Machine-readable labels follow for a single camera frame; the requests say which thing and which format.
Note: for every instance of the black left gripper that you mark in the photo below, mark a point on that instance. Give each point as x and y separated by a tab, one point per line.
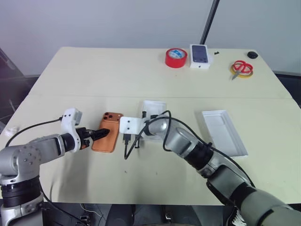
82	136

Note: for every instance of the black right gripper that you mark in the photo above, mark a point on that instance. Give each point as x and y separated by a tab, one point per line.
147	120

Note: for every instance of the white phone box base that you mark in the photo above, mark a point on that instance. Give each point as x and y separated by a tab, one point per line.
155	108

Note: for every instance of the orange smartphone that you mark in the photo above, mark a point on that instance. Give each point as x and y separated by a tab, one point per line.
108	139

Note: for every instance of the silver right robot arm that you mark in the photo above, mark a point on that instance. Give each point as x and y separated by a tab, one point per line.
183	143

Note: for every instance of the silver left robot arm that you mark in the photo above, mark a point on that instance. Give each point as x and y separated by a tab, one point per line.
26	155

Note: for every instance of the white box with phone print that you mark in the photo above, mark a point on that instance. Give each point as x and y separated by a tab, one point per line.
200	56

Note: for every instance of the white phone box lid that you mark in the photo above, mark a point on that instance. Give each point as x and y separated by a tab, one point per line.
225	134

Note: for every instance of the red tape roll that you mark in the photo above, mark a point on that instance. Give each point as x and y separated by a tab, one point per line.
176	58

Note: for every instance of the crumpled clear plastic wrap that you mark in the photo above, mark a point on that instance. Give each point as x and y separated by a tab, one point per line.
11	131

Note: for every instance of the yellow tape roll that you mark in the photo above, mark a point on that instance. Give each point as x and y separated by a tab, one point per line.
247	75

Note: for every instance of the black metal pole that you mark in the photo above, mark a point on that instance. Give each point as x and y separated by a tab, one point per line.
208	22

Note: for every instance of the black round cap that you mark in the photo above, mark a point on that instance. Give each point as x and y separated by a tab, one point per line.
252	55

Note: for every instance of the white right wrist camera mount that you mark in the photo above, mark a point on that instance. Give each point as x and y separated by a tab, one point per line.
129	125

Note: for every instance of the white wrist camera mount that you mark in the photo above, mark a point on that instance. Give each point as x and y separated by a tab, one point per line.
129	125
69	122

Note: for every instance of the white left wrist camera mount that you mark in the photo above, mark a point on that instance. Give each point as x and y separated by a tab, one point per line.
69	122

